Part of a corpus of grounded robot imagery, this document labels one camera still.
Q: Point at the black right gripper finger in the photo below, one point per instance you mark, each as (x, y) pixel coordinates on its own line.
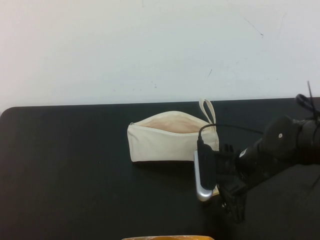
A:
(237, 207)
(224, 200)

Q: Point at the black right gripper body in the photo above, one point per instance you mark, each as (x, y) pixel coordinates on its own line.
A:
(228, 167)

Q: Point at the small yellow boxed eraser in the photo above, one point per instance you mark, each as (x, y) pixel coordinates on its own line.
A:
(216, 193)

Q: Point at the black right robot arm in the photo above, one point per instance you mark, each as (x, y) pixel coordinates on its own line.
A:
(282, 140)

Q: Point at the cream canvas pencil case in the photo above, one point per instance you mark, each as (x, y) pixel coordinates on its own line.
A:
(162, 147)

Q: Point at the yellow cardboard box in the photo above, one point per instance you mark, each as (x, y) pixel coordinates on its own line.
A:
(165, 238)

